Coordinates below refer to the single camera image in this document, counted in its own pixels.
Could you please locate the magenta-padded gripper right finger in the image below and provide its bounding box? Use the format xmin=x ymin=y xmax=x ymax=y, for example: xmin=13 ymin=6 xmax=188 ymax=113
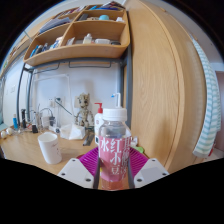
xmin=126 ymin=146 xmax=170 ymax=190

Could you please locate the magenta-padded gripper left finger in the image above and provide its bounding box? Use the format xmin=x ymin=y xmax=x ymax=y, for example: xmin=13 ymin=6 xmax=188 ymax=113
xmin=57 ymin=146 xmax=102 ymax=190

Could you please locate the clear bottle with pink label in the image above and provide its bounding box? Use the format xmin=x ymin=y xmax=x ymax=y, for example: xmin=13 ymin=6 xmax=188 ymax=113
xmin=97 ymin=107 xmax=133 ymax=191

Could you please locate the green packet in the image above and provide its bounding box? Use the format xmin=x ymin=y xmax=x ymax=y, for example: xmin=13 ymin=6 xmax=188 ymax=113
xmin=134 ymin=145 xmax=145 ymax=155

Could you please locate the white paper cup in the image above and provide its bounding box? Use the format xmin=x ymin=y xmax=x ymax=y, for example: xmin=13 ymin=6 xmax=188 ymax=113
xmin=37 ymin=131 xmax=63 ymax=165

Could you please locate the white crumpled plastic bag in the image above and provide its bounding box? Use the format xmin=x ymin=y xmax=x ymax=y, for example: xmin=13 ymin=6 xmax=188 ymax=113
xmin=59 ymin=123 xmax=87 ymax=141

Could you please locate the white power strip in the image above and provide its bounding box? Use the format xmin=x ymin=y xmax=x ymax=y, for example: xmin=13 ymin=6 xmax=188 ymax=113
xmin=48 ymin=124 xmax=62 ymax=134

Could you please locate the white bottle with red pump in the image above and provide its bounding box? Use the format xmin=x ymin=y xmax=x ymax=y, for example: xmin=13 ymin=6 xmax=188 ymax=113
xmin=94 ymin=102 xmax=105 ymax=137

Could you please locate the white charger block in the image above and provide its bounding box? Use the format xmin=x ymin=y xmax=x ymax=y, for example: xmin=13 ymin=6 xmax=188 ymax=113
xmin=41 ymin=114 xmax=56 ymax=130

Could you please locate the brown tree-creature figurine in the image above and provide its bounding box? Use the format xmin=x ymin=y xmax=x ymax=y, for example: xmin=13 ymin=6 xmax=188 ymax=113
xmin=74 ymin=93 xmax=95 ymax=128

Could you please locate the tall black bottle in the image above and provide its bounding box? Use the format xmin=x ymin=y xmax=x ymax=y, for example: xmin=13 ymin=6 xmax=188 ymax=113
xmin=20 ymin=108 xmax=28 ymax=130

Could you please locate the small blue bottle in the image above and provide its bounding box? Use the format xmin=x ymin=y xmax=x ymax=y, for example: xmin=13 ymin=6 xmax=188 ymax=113
xmin=12 ymin=113 xmax=19 ymax=131

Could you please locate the green-white striped towel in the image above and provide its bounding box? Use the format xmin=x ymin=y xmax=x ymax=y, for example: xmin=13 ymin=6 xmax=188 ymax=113
xmin=191 ymin=38 xmax=222 ymax=159

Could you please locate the light wooden cabinet panel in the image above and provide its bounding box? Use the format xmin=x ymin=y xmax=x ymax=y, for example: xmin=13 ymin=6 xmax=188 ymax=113
xmin=124 ymin=0 xmax=208 ymax=174

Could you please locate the white wall outlet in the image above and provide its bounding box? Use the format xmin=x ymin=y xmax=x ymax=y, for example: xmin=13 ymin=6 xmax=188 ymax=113
xmin=48 ymin=97 xmax=64 ymax=108

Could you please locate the dark grey metal frame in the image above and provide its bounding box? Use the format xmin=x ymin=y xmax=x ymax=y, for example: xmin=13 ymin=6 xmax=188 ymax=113
xmin=16 ymin=54 xmax=134 ymax=134

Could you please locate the wooden wall shelf unit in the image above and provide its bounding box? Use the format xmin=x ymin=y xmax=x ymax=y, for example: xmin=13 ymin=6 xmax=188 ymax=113
xmin=22 ymin=1 xmax=132 ymax=68

